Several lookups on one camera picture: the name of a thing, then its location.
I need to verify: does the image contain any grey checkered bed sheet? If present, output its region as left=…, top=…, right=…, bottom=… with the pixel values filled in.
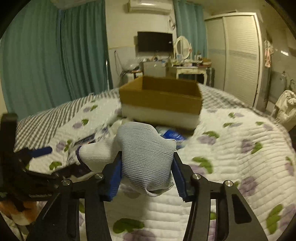
left=14, top=83, right=278, bottom=153

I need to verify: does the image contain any teal curtain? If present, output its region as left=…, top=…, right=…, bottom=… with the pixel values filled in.
left=1, top=1, right=113, bottom=118
left=173, top=1, right=207, bottom=57

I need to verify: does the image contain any teal left curtain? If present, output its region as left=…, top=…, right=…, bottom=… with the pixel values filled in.
left=1, top=1, right=113, bottom=118

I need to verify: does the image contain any white dressing table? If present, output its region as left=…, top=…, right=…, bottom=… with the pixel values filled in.
left=166, top=66, right=212, bottom=85

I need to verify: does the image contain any oval vanity mirror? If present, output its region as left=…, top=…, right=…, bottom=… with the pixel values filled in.
left=174, top=36, right=192, bottom=60

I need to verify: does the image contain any white air conditioner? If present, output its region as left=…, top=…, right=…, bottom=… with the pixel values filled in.
left=127, top=1, right=173, bottom=15

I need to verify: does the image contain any black wall television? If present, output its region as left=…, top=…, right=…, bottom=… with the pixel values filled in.
left=137, top=32, right=173, bottom=53

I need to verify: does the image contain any white sliding wardrobe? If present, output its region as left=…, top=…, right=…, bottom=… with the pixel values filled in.
left=205, top=13, right=263, bottom=107

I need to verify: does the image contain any floral quilted white blanket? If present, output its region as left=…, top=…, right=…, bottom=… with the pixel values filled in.
left=29, top=91, right=295, bottom=240

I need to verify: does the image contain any brown cardboard box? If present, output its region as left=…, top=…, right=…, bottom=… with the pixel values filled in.
left=119, top=76, right=203, bottom=130

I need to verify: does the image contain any grey mini fridge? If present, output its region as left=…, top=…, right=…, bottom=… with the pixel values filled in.
left=142, top=61, right=166, bottom=77

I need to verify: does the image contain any grey white knit sock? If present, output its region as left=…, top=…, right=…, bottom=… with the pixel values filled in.
left=74, top=121, right=177, bottom=197

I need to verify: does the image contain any teal right curtain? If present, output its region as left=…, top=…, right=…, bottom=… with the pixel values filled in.
left=173, top=1, right=207, bottom=57

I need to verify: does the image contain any white clothes pile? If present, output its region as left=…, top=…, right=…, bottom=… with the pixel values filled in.
left=274, top=90, right=296, bottom=131

